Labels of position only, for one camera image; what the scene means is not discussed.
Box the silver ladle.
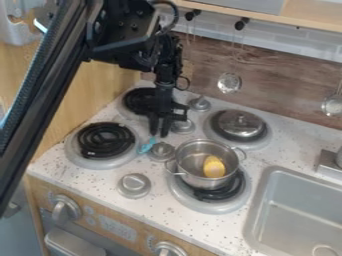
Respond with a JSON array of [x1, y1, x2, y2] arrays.
[[320, 77, 342, 118]]

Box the toy stove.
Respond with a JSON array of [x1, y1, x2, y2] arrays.
[[62, 85, 274, 215]]

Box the silver pot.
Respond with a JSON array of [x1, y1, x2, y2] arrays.
[[164, 138, 248, 191]]

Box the silver round strainer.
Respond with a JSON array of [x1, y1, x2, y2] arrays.
[[216, 28, 244, 95]]

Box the yellow toy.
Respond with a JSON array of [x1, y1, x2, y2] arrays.
[[201, 155, 228, 179]]

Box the silver lid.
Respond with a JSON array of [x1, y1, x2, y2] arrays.
[[215, 109, 268, 140]]

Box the blue fork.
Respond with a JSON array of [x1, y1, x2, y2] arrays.
[[134, 136, 159, 156]]

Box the toy sink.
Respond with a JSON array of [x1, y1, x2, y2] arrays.
[[241, 165, 342, 256]]

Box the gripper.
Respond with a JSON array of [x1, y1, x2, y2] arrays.
[[142, 81, 192, 139]]

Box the tap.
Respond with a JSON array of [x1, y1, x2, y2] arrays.
[[312, 145, 342, 175]]

